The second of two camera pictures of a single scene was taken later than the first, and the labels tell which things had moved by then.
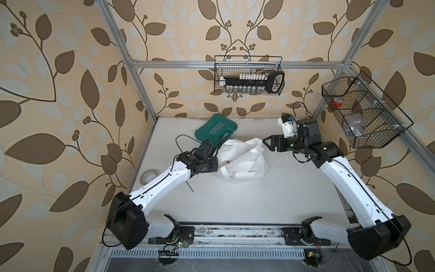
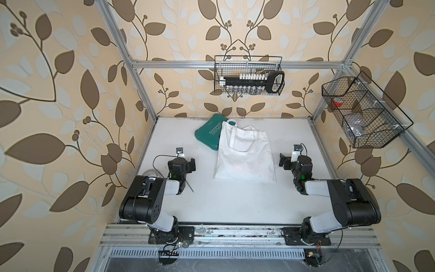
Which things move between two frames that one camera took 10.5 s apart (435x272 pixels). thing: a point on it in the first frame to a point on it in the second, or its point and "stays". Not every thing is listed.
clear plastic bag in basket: (356, 122) stays
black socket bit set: (253, 83) stays
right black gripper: (281, 139) to (288, 162)
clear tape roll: (148, 175) stays
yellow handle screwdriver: (186, 179) stays
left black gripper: (214, 167) to (190, 166)
